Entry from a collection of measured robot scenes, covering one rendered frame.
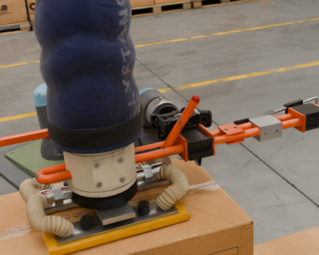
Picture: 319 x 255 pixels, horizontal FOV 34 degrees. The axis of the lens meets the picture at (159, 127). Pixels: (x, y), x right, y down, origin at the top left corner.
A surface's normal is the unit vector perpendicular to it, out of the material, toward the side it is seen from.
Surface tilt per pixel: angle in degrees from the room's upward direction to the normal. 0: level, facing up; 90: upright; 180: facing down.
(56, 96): 76
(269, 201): 0
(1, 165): 0
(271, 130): 90
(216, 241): 90
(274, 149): 0
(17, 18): 88
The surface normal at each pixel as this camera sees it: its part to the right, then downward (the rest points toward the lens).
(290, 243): -0.07, -0.92
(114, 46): 0.71, -0.05
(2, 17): 0.33, 0.36
